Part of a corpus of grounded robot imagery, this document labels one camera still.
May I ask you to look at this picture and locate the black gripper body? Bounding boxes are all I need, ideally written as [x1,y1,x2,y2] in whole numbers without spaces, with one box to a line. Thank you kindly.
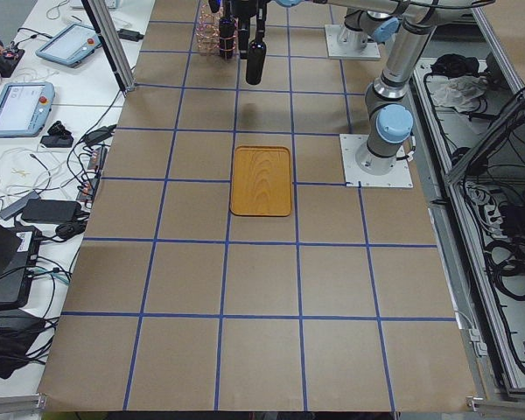
[227,0,268,19]

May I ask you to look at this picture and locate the dark wine bottle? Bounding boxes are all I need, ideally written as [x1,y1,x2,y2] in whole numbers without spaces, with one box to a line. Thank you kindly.
[246,38,267,86]
[219,16,236,60]

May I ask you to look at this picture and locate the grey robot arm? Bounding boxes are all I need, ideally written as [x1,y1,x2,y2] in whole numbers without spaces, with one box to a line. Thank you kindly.
[208,1,490,175]

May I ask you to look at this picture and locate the wooden tray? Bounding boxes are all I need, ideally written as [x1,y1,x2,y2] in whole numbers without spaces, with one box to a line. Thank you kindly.
[230,145,292,217]

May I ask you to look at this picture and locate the black power adapter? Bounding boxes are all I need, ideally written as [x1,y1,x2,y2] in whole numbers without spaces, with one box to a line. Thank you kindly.
[117,28,144,42]

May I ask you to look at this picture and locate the teach pendant far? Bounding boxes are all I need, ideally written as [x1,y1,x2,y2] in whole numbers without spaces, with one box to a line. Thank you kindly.
[36,23,102,67]

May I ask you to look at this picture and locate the teach pendant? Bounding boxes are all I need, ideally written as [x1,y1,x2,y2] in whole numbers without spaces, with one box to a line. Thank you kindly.
[36,23,102,67]
[0,81,55,138]

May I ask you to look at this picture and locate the white crumpled cloth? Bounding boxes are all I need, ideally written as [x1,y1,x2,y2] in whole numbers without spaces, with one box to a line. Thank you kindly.
[432,75,488,113]

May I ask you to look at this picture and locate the teach pendant near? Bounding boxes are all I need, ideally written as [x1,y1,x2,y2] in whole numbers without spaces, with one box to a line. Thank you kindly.
[0,81,55,138]

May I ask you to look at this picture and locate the black power brick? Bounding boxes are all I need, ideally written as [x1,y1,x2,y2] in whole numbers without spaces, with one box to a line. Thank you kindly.
[21,199,81,224]

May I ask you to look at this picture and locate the black laptop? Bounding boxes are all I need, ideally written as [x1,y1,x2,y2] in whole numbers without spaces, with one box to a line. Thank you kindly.
[0,225,41,311]

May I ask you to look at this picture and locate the copper wire bottle basket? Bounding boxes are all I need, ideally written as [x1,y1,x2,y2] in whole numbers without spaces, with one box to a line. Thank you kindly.
[195,1,236,56]

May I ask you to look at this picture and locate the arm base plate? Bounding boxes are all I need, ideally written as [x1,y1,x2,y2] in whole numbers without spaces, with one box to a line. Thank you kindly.
[339,134,413,189]
[325,24,381,61]

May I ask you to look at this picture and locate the aluminium frame post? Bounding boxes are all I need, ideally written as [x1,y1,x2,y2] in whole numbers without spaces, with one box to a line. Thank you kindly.
[82,0,135,95]

